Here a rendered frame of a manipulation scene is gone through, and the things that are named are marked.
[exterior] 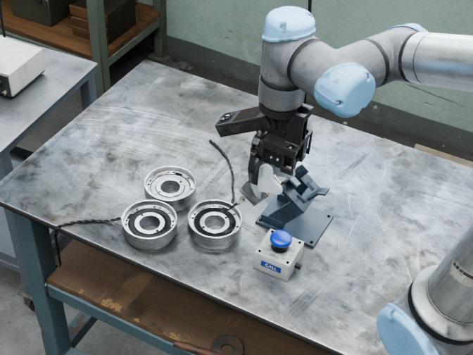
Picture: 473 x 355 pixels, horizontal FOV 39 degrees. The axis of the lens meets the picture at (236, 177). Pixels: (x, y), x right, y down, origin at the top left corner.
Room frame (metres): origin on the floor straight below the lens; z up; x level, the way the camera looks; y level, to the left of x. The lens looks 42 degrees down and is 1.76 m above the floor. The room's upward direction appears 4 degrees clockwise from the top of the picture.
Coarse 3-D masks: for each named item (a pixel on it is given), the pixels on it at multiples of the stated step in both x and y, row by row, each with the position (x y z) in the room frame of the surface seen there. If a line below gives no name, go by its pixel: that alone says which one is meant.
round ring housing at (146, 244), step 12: (132, 204) 0.93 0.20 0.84; (144, 204) 0.94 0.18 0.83; (156, 204) 0.95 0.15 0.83; (168, 204) 0.94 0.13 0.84; (144, 216) 0.91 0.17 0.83; (156, 216) 0.91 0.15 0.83; (156, 228) 0.88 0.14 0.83; (132, 240) 0.85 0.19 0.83; (144, 240) 0.84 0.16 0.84; (156, 240) 0.85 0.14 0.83; (168, 240) 0.86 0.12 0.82
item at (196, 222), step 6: (204, 210) 0.94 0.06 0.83; (210, 210) 0.94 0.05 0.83; (216, 210) 0.94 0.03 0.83; (222, 210) 0.95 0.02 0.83; (198, 216) 0.92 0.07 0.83; (228, 216) 0.93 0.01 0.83; (198, 222) 0.91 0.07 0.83; (234, 222) 0.91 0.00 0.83; (198, 228) 0.89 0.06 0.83; (228, 228) 0.90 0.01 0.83; (204, 234) 0.88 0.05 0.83; (210, 234) 0.88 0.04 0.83; (216, 234) 0.88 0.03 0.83; (222, 234) 0.88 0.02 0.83; (228, 234) 0.88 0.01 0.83
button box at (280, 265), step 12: (264, 240) 0.86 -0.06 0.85; (300, 240) 0.86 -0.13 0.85; (264, 252) 0.83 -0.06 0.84; (276, 252) 0.83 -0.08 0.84; (288, 252) 0.83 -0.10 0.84; (300, 252) 0.85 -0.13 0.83; (264, 264) 0.82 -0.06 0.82; (276, 264) 0.81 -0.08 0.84; (288, 264) 0.80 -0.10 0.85; (300, 264) 0.83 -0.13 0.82; (276, 276) 0.81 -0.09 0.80; (288, 276) 0.80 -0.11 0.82
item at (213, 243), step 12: (204, 204) 0.95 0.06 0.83; (216, 204) 0.96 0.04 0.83; (228, 204) 0.95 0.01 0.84; (192, 216) 0.92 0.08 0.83; (204, 216) 0.92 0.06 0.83; (216, 216) 0.93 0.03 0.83; (240, 216) 0.92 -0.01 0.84; (192, 228) 0.88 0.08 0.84; (204, 228) 0.89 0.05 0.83; (240, 228) 0.89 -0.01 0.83; (204, 240) 0.86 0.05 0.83; (216, 240) 0.86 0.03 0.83; (228, 240) 0.87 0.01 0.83
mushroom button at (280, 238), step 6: (276, 234) 0.85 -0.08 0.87; (282, 234) 0.85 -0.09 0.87; (288, 234) 0.85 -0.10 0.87; (270, 240) 0.84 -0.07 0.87; (276, 240) 0.83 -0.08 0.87; (282, 240) 0.83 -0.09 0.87; (288, 240) 0.84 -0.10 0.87; (276, 246) 0.83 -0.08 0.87; (282, 246) 0.82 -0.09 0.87; (288, 246) 0.83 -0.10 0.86
